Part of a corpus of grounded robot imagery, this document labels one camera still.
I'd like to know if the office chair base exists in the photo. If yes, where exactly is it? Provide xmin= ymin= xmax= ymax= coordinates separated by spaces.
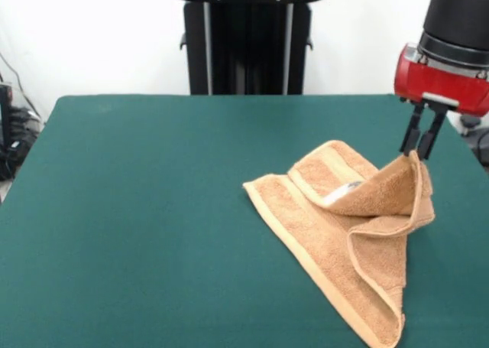
xmin=458 ymin=112 xmax=489 ymax=173

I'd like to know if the dark green table cloth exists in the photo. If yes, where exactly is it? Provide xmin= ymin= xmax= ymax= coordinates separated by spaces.
xmin=0 ymin=93 xmax=489 ymax=348

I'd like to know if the tan terry towel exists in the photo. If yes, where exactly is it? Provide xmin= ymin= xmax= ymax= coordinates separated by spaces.
xmin=242 ymin=139 xmax=436 ymax=348

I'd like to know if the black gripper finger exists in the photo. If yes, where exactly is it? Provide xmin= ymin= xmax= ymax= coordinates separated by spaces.
xmin=417 ymin=109 xmax=449 ymax=161
xmin=398 ymin=102 xmax=426 ymax=158

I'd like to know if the black upright device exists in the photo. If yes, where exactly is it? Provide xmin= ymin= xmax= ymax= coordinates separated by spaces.
xmin=0 ymin=82 xmax=14 ymax=150

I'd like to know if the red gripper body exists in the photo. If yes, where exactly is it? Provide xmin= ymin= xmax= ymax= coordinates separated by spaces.
xmin=394 ymin=43 xmax=489 ymax=116

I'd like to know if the black cable bundle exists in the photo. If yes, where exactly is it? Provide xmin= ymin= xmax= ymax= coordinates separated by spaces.
xmin=0 ymin=132 xmax=39 ymax=182

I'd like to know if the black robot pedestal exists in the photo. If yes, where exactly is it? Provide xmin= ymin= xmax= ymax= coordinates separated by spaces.
xmin=167 ymin=0 xmax=332 ymax=96

